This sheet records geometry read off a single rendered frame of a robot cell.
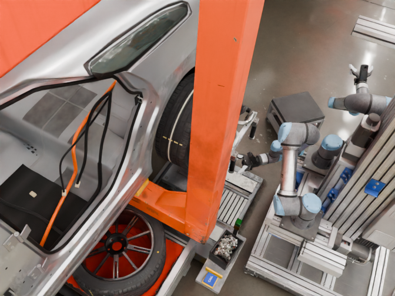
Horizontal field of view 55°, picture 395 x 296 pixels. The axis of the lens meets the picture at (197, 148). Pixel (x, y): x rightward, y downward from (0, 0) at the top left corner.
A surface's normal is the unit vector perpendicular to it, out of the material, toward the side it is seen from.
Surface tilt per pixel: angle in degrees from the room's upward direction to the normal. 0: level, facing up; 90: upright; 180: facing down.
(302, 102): 0
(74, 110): 6
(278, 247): 0
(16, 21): 90
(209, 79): 90
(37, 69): 38
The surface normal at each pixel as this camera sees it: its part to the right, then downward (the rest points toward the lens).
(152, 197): 0.06, -0.59
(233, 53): -0.48, 0.69
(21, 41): 0.87, 0.42
